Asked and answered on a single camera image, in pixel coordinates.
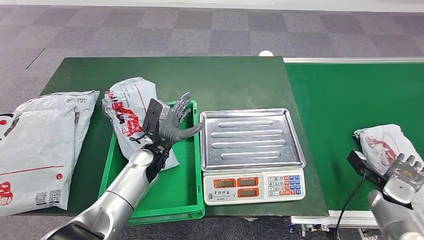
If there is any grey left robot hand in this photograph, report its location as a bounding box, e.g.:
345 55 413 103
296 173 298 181
158 92 205 143

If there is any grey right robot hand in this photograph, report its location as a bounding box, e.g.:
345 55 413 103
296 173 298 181
383 152 424 191

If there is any grey parcel faint print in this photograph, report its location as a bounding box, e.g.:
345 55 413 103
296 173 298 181
352 124 424 213

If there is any grey parcel bold red print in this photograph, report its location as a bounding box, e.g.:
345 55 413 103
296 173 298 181
101 77 180 171

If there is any green conveyor belt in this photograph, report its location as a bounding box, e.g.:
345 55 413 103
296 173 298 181
283 56 424 233

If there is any green plastic crate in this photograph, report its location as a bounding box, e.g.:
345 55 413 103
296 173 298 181
98 100 206 226

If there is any steel scale tray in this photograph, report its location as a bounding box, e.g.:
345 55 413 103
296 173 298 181
199 108 306 172

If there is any flat grey express mailer bag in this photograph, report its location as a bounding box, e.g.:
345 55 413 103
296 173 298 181
14 90 101 167

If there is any white electronic scale body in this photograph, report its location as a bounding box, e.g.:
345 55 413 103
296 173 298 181
202 167 306 206

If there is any large flat grey mailer bag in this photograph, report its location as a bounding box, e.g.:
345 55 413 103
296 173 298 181
0 107 78 218

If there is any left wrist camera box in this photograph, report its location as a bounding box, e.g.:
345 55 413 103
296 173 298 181
142 97 172 139

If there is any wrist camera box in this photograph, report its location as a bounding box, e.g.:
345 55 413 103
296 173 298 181
142 97 172 139
346 149 387 186

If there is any black left camera cable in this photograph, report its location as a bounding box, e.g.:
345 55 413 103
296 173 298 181
129 124 152 144

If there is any black camera cable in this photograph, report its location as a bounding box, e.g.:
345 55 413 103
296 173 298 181
335 170 368 240
129 124 152 144

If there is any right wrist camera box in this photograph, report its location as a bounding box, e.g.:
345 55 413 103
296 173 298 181
346 149 387 186

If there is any black right camera cable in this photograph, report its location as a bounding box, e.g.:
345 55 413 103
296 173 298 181
335 170 368 240

